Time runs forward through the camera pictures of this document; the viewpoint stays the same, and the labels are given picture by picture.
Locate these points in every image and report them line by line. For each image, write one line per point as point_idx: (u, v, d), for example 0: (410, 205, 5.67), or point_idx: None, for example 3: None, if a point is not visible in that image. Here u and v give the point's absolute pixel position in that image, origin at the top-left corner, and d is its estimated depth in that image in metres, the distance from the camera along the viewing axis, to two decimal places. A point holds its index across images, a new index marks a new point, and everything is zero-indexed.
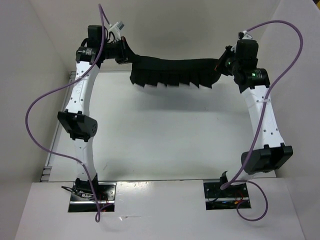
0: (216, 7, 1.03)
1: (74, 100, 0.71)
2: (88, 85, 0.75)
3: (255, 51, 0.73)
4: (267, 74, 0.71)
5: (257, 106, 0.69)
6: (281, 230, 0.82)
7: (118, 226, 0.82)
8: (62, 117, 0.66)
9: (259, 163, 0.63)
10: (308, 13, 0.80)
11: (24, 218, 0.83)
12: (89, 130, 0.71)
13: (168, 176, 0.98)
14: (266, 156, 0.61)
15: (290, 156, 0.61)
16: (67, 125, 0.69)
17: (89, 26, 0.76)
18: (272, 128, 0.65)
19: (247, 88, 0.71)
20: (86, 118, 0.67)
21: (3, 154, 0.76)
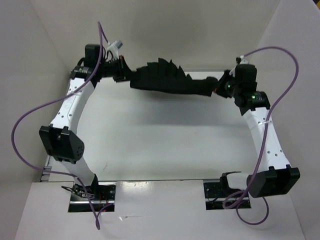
0: (216, 7, 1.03)
1: (61, 115, 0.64)
2: (81, 102, 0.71)
3: (254, 76, 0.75)
4: (266, 97, 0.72)
5: (259, 127, 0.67)
6: (281, 230, 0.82)
7: (118, 226, 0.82)
8: (44, 133, 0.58)
9: (266, 187, 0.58)
10: (308, 13, 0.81)
11: (24, 218, 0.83)
12: (74, 149, 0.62)
13: (168, 176, 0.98)
14: (273, 178, 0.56)
15: (297, 179, 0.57)
16: (48, 144, 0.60)
17: (86, 45, 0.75)
18: (276, 150, 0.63)
19: (248, 110, 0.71)
20: (71, 134, 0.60)
21: (4, 153, 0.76)
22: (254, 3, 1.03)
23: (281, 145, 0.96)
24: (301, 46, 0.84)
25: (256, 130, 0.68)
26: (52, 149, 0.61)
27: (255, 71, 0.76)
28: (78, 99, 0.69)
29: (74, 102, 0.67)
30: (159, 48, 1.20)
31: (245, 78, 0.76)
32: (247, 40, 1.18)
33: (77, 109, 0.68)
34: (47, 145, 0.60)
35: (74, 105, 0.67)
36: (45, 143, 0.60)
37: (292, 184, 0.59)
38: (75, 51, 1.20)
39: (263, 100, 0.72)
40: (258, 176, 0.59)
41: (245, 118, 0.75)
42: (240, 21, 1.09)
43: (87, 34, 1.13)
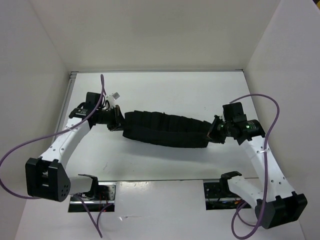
0: (216, 7, 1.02)
1: (53, 148, 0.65)
2: (74, 140, 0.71)
3: (241, 109, 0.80)
4: (260, 125, 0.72)
5: (259, 156, 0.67)
6: (281, 230, 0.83)
7: (118, 225, 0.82)
8: (31, 167, 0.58)
9: (276, 218, 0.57)
10: (309, 13, 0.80)
11: (24, 219, 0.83)
12: (58, 188, 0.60)
13: (168, 176, 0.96)
14: (281, 209, 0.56)
15: (304, 206, 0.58)
16: (32, 180, 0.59)
17: (88, 92, 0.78)
18: (279, 177, 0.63)
19: (246, 140, 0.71)
20: (59, 169, 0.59)
21: (3, 154, 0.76)
22: (254, 2, 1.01)
23: (281, 146, 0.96)
24: (301, 47, 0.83)
25: (255, 160, 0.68)
26: (35, 186, 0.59)
27: (240, 107, 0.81)
28: (73, 136, 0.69)
29: (67, 138, 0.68)
30: (158, 48, 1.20)
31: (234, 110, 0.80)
32: (247, 39, 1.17)
33: (70, 146, 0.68)
34: (32, 181, 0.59)
35: (67, 141, 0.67)
36: (29, 179, 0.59)
37: (301, 211, 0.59)
38: (74, 51, 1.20)
39: (256, 124, 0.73)
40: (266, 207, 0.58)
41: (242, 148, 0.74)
42: (240, 21, 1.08)
43: (87, 34, 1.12)
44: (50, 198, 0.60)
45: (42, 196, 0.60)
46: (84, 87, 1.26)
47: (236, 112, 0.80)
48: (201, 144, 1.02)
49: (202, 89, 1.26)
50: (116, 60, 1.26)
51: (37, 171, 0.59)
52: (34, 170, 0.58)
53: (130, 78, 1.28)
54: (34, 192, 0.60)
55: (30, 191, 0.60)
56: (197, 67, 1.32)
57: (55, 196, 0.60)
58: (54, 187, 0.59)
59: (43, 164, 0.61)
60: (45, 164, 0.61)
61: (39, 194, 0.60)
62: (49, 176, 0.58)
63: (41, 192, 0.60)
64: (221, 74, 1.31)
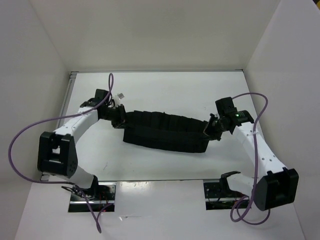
0: (216, 7, 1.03)
1: (65, 126, 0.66)
2: (84, 124, 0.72)
3: (231, 101, 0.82)
4: (249, 114, 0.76)
5: (248, 139, 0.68)
6: (281, 230, 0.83)
7: (118, 226, 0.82)
8: (44, 138, 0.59)
9: (270, 194, 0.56)
10: (308, 13, 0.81)
11: (24, 218, 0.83)
12: (69, 161, 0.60)
13: (168, 176, 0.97)
14: (273, 182, 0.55)
15: (297, 180, 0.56)
16: (44, 152, 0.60)
17: (98, 88, 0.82)
18: (270, 156, 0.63)
19: (235, 126, 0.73)
20: (71, 141, 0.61)
21: (3, 153, 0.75)
22: (254, 2, 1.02)
23: (281, 145, 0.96)
24: (301, 47, 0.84)
25: (246, 143, 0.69)
26: (46, 159, 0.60)
27: (231, 100, 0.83)
28: (84, 119, 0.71)
29: (78, 119, 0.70)
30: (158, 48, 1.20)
31: (226, 103, 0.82)
32: (246, 40, 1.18)
33: (80, 127, 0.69)
34: (43, 154, 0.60)
35: (79, 121, 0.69)
36: (42, 151, 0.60)
37: (295, 187, 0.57)
38: (74, 51, 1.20)
39: (246, 113, 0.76)
40: (260, 184, 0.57)
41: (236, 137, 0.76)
42: (240, 21, 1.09)
43: (87, 34, 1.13)
44: (59, 173, 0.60)
45: (52, 171, 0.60)
46: (84, 86, 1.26)
47: (227, 105, 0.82)
48: (200, 148, 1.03)
49: (203, 90, 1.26)
50: (116, 60, 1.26)
51: (49, 143, 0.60)
52: (47, 141, 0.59)
53: (130, 78, 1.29)
54: (44, 165, 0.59)
55: (40, 164, 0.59)
56: (197, 67, 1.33)
57: (65, 169, 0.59)
58: (65, 159, 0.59)
59: (54, 138, 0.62)
60: (57, 139, 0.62)
61: (49, 168, 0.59)
62: (61, 147, 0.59)
63: (51, 166, 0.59)
64: (221, 74, 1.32)
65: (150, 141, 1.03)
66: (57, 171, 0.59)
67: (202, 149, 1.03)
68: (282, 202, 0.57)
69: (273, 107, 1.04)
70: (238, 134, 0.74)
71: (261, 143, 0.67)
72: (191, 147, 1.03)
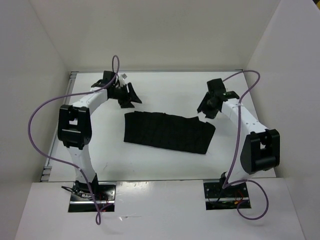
0: (216, 7, 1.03)
1: (81, 101, 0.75)
2: (96, 102, 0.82)
3: (220, 82, 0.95)
4: (235, 92, 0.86)
5: (234, 110, 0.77)
6: (281, 230, 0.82)
7: (118, 226, 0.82)
8: (64, 110, 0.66)
9: (255, 152, 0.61)
10: (308, 13, 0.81)
11: (24, 218, 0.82)
12: (85, 130, 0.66)
13: (168, 175, 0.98)
14: (256, 139, 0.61)
15: (278, 138, 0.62)
16: (63, 121, 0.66)
17: (105, 70, 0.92)
18: (253, 120, 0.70)
19: (223, 102, 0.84)
20: (87, 113, 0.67)
21: (3, 153, 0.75)
22: (253, 3, 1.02)
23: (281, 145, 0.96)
24: (301, 47, 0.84)
25: (233, 114, 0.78)
26: (64, 129, 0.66)
27: (219, 81, 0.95)
28: (96, 97, 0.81)
29: (91, 96, 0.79)
30: (158, 48, 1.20)
31: (215, 83, 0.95)
32: (247, 39, 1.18)
33: (93, 103, 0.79)
34: (62, 123, 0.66)
35: (92, 98, 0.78)
36: (61, 120, 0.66)
37: (278, 147, 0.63)
38: (75, 51, 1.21)
39: (232, 92, 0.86)
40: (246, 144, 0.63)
41: (224, 113, 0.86)
42: (240, 21, 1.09)
43: (87, 34, 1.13)
44: (77, 141, 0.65)
45: (70, 139, 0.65)
46: (84, 86, 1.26)
47: (216, 84, 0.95)
48: (201, 147, 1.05)
49: (203, 89, 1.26)
50: (116, 60, 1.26)
51: (67, 114, 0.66)
52: (66, 112, 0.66)
53: (130, 78, 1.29)
54: (62, 133, 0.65)
55: (59, 133, 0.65)
56: (197, 68, 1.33)
57: (82, 137, 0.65)
58: (82, 128, 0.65)
59: (72, 111, 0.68)
60: (73, 112, 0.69)
61: (67, 136, 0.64)
62: (78, 117, 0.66)
63: (69, 134, 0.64)
64: (221, 74, 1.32)
65: (153, 137, 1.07)
66: (75, 138, 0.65)
67: (204, 150, 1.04)
68: (269, 162, 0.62)
69: (273, 107, 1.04)
70: (225, 109, 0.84)
71: (245, 111, 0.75)
72: (192, 148, 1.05)
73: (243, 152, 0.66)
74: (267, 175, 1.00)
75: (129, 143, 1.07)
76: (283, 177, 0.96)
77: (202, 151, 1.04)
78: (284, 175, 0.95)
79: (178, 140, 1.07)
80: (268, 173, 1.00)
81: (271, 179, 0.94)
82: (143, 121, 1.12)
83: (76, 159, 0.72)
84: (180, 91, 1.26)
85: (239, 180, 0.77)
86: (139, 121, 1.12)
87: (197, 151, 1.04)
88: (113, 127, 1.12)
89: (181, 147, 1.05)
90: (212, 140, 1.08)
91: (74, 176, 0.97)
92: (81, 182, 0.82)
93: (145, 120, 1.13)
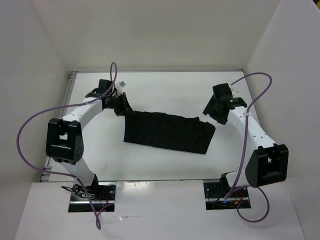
0: (216, 7, 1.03)
1: (72, 114, 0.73)
2: (89, 113, 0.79)
3: (228, 88, 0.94)
4: (243, 101, 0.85)
5: (241, 120, 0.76)
6: (281, 230, 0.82)
7: (118, 226, 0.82)
8: (53, 124, 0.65)
9: (262, 169, 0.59)
10: (308, 13, 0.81)
11: (24, 219, 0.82)
12: (76, 146, 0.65)
13: (169, 175, 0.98)
14: (264, 155, 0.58)
15: (287, 155, 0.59)
16: (53, 137, 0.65)
17: (101, 80, 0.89)
18: (261, 133, 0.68)
19: (230, 109, 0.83)
20: (78, 128, 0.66)
21: (3, 152, 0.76)
22: (254, 3, 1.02)
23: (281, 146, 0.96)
24: (301, 47, 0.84)
25: (240, 124, 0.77)
26: (53, 144, 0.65)
27: (227, 86, 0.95)
28: (89, 108, 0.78)
29: (84, 108, 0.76)
30: (158, 48, 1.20)
31: (221, 88, 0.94)
32: (247, 39, 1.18)
33: (86, 115, 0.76)
34: (52, 138, 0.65)
35: (84, 110, 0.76)
36: (50, 136, 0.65)
37: (286, 163, 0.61)
38: (74, 51, 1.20)
39: (239, 100, 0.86)
40: (252, 160, 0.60)
41: (230, 120, 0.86)
42: (240, 21, 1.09)
43: (87, 34, 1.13)
44: (66, 157, 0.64)
45: (58, 156, 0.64)
46: (84, 86, 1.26)
47: (222, 91, 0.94)
48: (201, 147, 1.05)
49: (203, 89, 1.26)
50: (116, 60, 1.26)
51: (57, 129, 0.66)
52: (56, 127, 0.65)
53: (130, 78, 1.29)
54: (51, 149, 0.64)
55: (48, 149, 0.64)
56: (196, 68, 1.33)
57: (72, 153, 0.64)
58: (72, 144, 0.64)
59: (63, 125, 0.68)
60: (64, 126, 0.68)
61: (56, 152, 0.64)
62: (69, 132, 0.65)
63: (58, 150, 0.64)
64: (221, 74, 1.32)
65: (152, 137, 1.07)
66: (64, 155, 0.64)
67: (204, 150, 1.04)
68: (275, 178, 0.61)
69: (273, 107, 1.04)
70: (232, 116, 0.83)
71: (252, 122, 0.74)
72: (192, 148, 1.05)
73: (248, 167, 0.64)
74: None
75: (129, 143, 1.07)
76: None
77: (202, 151, 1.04)
78: None
79: (178, 140, 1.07)
80: None
81: None
82: (144, 121, 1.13)
83: (71, 170, 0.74)
84: (180, 91, 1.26)
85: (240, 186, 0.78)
86: (139, 121, 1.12)
87: (197, 151, 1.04)
88: (113, 127, 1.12)
89: (180, 147, 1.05)
90: (212, 141, 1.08)
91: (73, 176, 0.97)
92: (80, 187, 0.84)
93: (145, 120, 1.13)
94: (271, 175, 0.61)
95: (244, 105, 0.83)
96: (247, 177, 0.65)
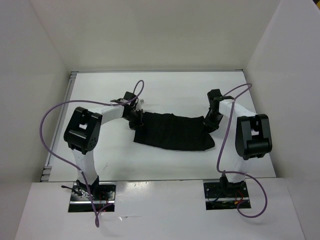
0: (216, 7, 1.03)
1: (96, 108, 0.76)
2: (110, 114, 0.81)
3: (218, 92, 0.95)
4: (230, 97, 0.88)
5: (228, 106, 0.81)
6: (281, 231, 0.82)
7: (117, 226, 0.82)
8: (78, 112, 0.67)
9: (246, 134, 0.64)
10: (309, 14, 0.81)
11: (23, 219, 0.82)
12: (91, 136, 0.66)
13: (169, 175, 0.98)
14: (245, 120, 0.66)
15: (267, 121, 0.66)
16: (74, 123, 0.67)
17: (127, 92, 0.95)
18: (244, 110, 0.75)
19: (220, 102, 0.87)
20: (99, 120, 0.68)
21: (3, 153, 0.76)
22: (253, 3, 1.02)
23: (281, 145, 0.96)
24: (301, 47, 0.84)
25: (228, 110, 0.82)
26: (72, 131, 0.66)
27: (218, 90, 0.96)
28: (112, 109, 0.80)
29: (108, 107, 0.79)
30: (159, 48, 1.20)
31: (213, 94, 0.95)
32: (247, 40, 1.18)
33: (108, 113, 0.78)
34: (72, 124, 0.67)
35: (108, 108, 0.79)
36: (72, 122, 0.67)
37: (269, 131, 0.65)
38: (74, 51, 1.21)
39: (229, 97, 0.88)
40: (238, 129, 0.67)
41: (222, 112, 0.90)
42: (240, 21, 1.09)
43: (87, 34, 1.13)
44: (81, 144, 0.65)
45: (74, 142, 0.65)
46: (84, 86, 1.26)
47: (215, 95, 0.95)
48: (209, 141, 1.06)
49: (203, 89, 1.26)
50: (117, 60, 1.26)
51: (80, 117, 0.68)
52: (79, 115, 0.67)
53: (130, 78, 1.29)
54: (69, 135, 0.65)
55: (66, 133, 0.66)
56: (197, 67, 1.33)
57: (86, 142, 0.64)
58: (89, 132, 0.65)
59: (86, 115, 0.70)
60: (87, 116, 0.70)
61: (72, 138, 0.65)
62: (89, 122, 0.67)
63: (75, 136, 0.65)
64: (221, 75, 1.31)
65: (159, 137, 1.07)
66: (79, 142, 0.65)
67: (212, 142, 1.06)
68: (261, 146, 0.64)
69: (273, 107, 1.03)
70: (222, 107, 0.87)
71: (238, 105, 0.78)
72: (198, 145, 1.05)
73: (236, 140, 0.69)
74: (268, 175, 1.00)
75: (136, 144, 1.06)
76: (283, 177, 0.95)
77: (211, 144, 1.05)
78: (284, 175, 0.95)
79: (183, 137, 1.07)
80: (269, 172, 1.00)
81: (271, 179, 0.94)
82: (148, 122, 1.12)
83: (79, 162, 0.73)
84: (180, 91, 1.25)
85: (235, 172, 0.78)
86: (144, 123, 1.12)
87: (206, 146, 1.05)
88: (113, 127, 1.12)
89: (180, 146, 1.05)
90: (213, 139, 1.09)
91: (73, 176, 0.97)
92: (80, 182, 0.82)
93: (151, 121, 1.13)
94: (256, 141, 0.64)
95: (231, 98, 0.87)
96: (238, 152, 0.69)
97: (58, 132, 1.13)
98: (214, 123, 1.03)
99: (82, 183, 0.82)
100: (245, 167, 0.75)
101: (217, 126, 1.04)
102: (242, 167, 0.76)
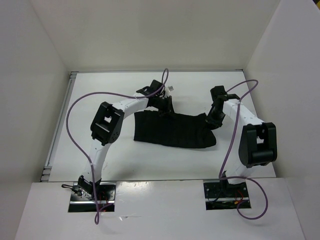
0: (215, 7, 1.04)
1: (120, 103, 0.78)
2: (135, 107, 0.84)
3: (222, 89, 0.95)
4: (235, 95, 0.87)
5: (234, 108, 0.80)
6: (281, 231, 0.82)
7: (117, 226, 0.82)
8: (103, 107, 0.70)
9: (252, 144, 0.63)
10: (308, 14, 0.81)
11: (22, 219, 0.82)
12: (114, 130, 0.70)
13: (169, 175, 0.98)
14: (252, 129, 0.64)
15: (274, 131, 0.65)
16: (98, 117, 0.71)
17: (154, 80, 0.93)
18: (250, 115, 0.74)
19: (224, 101, 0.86)
20: (122, 116, 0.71)
21: (3, 153, 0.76)
22: (253, 3, 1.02)
23: (281, 145, 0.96)
24: (301, 47, 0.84)
25: (232, 112, 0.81)
26: (98, 123, 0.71)
27: (222, 87, 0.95)
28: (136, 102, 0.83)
29: (131, 101, 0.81)
30: (159, 48, 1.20)
31: (216, 92, 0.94)
32: (247, 40, 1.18)
33: (131, 107, 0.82)
34: (97, 118, 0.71)
35: (132, 102, 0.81)
36: (97, 115, 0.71)
37: (275, 140, 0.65)
38: (75, 51, 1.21)
39: (234, 95, 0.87)
40: (243, 137, 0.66)
41: (225, 113, 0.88)
42: (240, 21, 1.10)
43: (86, 34, 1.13)
44: (104, 136, 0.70)
45: (99, 133, 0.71)
46: (84, 86, 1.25)
47: (218, 92, 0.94)
48: (209, 140, 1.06)
49: (203, 89, 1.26)
50: (117, 60, 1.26)
51: (105, 111, 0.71)
52: (104, 110, 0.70)
53: (130, 78, 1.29)
54: (95, 127, 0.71)
55: (93, 125, 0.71)
56: (196, 67, 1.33)
57: (109, 135, 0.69)
58: (112, 127, 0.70)
59: (110, 109, 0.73)
60: (111, 110, 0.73)
61: (98, 131, 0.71)
62: (113, 117, 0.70)
63: (99, 129, 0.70)
64: (221, 75, 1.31)
65: (161, 137, 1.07)
66: (103, 134, 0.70)
67: (213, 140, 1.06)
68: (267, 155, 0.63)
69: (273, 107, 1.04)
70: (226, 108, 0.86)
71: (244, 109, 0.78)
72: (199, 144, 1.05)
73: (241, 147, 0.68)
74: (268, 175, 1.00)
75: (139, 145, 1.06)
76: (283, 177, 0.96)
77: (211, 143, 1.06)
78: (284, 175, 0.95)
79: (183, 137, 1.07)
80: (268, 173, 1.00)
81: (271, 179, 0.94)
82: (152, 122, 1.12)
83: (93, 153, 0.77)
84: (180, 90, 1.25)
85: (237, 176, 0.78)
86: (148, 122, 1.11)
87: (206, 144, 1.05)
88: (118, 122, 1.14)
89: (180, 145, 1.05)
90: (217, 139, 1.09)
91: (73, 176, 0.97)
92: (84, 178, 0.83)
93: (153, 121, 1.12)
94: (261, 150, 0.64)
95: (237, 98, 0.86)
96: (242, 159, 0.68)
97: (58, 132, 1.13)
98: (217, 121, 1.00)
99: (86, 180, 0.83)
100: (248, 171, 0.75)
101: (220, 124, 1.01)
102: (244, 171, 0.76)
